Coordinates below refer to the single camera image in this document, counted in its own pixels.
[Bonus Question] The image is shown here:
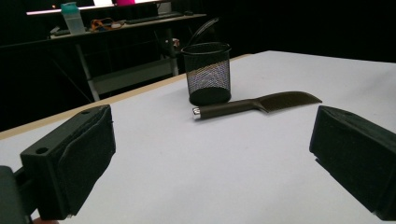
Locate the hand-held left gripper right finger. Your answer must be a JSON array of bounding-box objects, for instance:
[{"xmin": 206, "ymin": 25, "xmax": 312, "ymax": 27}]
[{"xmin": 308, "ymin": 105, "xmax": 396, "ymax": 222}]

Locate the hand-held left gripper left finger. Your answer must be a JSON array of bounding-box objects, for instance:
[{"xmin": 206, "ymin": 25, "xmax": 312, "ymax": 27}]
[{"xmin": 20, "ymin": 105, "xmax": 117, "ymax": 221}]

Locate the brown comb with handle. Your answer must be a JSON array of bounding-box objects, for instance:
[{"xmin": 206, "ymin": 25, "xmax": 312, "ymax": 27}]
[{"xmin": 191, "ymin": 91, "xmax": 323, "ymax": 121}]

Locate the black mesh pen holder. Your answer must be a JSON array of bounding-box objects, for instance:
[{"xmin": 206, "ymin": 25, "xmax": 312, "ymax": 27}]
[{"xmin": 180, "ymin": 41, "xmax": 233, "ymax": 106}]

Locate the clear shaker bottle teal lid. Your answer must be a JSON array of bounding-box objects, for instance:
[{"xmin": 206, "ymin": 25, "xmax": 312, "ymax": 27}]
[{"xmin": 60, "ymin": 2, "xmax": 86, "ymax": 35}]

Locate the computer monitor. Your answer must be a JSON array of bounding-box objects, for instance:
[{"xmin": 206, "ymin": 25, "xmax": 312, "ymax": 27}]
[{"xmin": 26, "ymin": 0, "xmax": 171, "ymax": 16}]

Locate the black keyboard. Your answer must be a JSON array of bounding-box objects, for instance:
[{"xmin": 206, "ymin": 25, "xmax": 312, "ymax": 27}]
[{"xmin": 124, "ymin": 11, "xmax": 185, "ymax": 25}]

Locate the black curved chair back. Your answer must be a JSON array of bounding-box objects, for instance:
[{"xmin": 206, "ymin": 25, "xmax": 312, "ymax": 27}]
[{"xmin": 186, "ymin": 17, "xmax": 220, "ymax": 48}]

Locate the metal frame desk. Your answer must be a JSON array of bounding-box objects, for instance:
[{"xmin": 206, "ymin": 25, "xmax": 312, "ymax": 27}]
[{"xmin": 0, "ymin": 12, "xmax": 208, "ymax": 102}]

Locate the orange cable bundle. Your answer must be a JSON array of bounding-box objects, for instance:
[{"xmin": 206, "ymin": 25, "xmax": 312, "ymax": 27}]
[{"xmin": 90, "ymin": 18, "xmax": 123, "ymax": 32}]

